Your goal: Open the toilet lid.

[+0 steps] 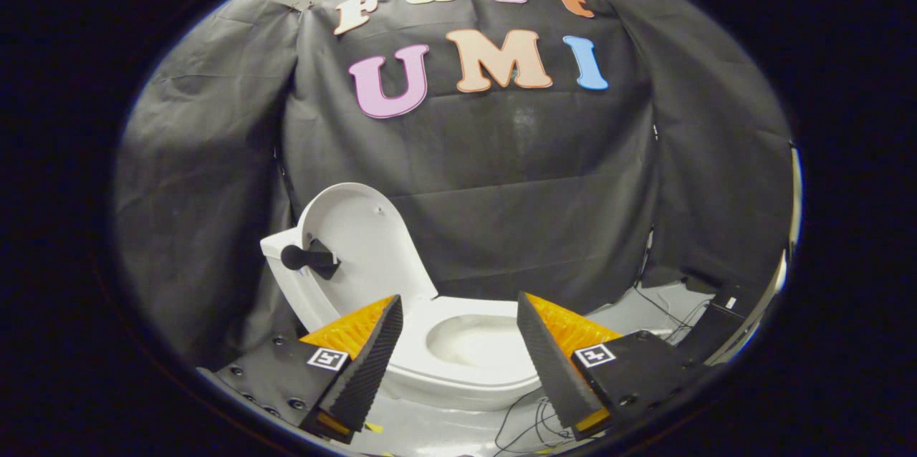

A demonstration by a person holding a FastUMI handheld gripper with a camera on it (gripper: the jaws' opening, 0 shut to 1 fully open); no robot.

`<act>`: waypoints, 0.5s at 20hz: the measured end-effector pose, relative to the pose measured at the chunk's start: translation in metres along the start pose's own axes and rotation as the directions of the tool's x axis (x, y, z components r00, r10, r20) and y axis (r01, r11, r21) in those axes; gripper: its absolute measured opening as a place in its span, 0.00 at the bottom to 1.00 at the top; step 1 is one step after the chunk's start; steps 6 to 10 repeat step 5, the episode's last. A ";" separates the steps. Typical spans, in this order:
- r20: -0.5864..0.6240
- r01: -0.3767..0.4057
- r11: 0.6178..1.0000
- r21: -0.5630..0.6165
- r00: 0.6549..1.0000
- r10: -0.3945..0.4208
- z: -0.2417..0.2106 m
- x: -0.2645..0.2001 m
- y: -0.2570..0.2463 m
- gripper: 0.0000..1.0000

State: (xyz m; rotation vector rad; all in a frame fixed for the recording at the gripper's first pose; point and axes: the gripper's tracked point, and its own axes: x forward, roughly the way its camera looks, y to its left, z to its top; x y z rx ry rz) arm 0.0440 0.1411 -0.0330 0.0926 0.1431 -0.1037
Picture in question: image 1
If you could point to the black backdrop cloth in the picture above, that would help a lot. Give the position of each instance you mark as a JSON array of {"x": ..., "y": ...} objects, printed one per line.
[{"x": 516, "y": 192}]

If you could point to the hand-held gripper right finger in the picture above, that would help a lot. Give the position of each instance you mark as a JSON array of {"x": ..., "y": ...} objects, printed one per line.
[{"x": 548, "y": 371}]

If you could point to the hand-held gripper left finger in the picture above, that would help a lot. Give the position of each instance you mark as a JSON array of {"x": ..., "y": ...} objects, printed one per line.
[{"x": 369, "y": 371}]

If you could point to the white toilet lid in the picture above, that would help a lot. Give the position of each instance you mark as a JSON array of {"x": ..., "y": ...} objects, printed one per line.
[{"x": 372, "y": 242}]

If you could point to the black floor equipment box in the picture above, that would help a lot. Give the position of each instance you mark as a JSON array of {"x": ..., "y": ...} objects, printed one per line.
[{"x": 723, "y": 321}]

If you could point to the white ceramic toilet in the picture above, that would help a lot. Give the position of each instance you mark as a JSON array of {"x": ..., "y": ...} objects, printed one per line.
[{"x": 494, "y": 379}]

